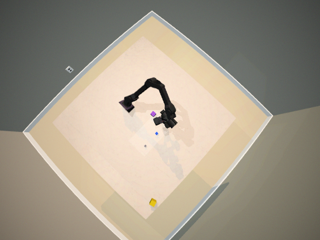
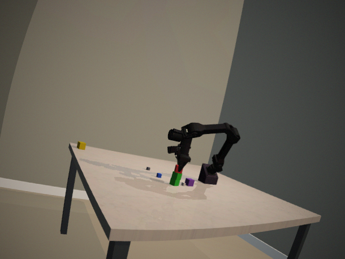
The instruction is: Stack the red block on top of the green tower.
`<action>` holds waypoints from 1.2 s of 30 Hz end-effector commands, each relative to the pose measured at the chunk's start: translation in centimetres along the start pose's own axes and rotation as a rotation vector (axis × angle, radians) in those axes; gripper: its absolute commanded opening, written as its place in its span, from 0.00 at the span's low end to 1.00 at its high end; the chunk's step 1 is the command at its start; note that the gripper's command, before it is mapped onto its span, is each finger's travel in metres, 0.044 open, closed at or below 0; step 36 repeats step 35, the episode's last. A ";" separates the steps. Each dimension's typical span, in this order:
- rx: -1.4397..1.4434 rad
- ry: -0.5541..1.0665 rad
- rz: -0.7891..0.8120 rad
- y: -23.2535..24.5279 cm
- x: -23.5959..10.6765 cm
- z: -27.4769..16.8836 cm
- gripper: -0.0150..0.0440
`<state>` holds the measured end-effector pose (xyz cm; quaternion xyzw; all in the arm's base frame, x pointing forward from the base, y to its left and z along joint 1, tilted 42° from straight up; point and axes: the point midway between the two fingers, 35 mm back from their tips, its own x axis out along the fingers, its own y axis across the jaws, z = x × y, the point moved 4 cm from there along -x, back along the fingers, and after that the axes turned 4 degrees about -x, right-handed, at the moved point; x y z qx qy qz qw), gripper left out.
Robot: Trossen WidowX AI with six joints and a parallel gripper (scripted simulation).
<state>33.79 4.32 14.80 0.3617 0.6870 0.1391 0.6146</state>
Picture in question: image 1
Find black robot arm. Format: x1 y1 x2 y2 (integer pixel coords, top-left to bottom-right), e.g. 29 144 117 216
122 77 178 128

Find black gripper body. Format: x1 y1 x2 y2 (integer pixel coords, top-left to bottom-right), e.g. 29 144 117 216
153 115 167 126

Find small yellow block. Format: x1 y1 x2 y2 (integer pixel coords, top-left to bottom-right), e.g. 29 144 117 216
150 198 156 207

